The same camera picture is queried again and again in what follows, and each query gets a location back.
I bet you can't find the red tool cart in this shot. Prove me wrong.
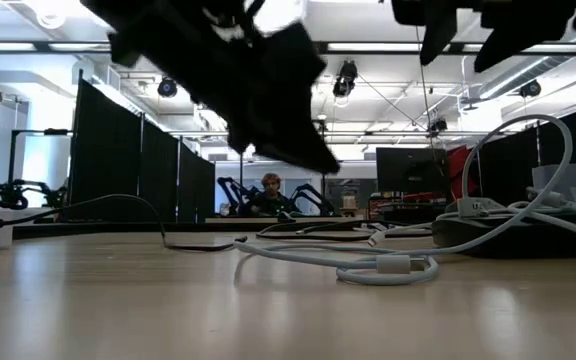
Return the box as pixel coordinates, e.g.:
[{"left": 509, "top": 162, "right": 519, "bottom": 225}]
[{"left": 367, "top": 191, "right": 449, "bottom": 224}]

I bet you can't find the black power strip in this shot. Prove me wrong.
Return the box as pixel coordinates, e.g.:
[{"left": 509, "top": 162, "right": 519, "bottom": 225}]
[{"left": 430, "top": 212, "right": 576, "bottom": 259}]

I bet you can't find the black table edge rail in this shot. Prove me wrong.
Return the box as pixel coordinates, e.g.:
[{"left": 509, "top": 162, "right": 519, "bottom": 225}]
[{"left": 11, "top": 221, "right": 434, "bottom": 235}]

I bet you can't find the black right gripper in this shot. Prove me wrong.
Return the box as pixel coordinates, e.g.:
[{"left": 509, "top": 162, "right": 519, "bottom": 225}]
[{"left": 390, "top": 0, "right": 576, "bottom": 74}]

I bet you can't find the thick black USB cable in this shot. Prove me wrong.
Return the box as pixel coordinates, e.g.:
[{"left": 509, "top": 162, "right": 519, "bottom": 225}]
[{"left": 256, "top": 218, "right": 432, "bottom": 242}]

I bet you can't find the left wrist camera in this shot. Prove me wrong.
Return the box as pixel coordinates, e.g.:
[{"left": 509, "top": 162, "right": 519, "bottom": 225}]
[{"left": 260, "top": 22, "right": 328, "bottom": 109}]

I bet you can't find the red cabinet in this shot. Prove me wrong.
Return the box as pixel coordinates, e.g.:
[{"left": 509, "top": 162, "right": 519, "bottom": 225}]
[{"left": 446, "top": 144, "right": 480, "bottom": 202}]

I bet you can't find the black monitor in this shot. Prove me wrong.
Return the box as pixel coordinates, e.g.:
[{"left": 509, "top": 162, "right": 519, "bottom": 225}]
[{"left": 375, "top": 147, "right": 450, "bottom": 195}]

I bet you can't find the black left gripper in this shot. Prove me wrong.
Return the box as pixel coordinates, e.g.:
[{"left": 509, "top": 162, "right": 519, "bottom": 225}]
[{"left": 187, "top": 29, "right": 342, "bottom": 176}]

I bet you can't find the person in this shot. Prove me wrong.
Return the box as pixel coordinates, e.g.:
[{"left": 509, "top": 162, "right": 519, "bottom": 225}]
[{"left": 247, "top": 172, "right": 294, "bottom": 217}]

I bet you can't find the white power adapter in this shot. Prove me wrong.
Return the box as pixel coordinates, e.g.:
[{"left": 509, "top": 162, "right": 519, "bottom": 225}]
[{"left": 531, "top": 162, "right": 576, "bottom": 210}]

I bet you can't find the grey USB charging hub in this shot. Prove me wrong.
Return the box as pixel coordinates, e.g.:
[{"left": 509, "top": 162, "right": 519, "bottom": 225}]
[{"left": 442, "top": 196, "right": 513, "bottom": 219}]

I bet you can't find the light blue braided USB cable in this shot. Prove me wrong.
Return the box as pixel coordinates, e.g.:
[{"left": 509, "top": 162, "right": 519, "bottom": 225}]
[{"left": 232, "top": 114, "right": 575, "bottom": 287}]

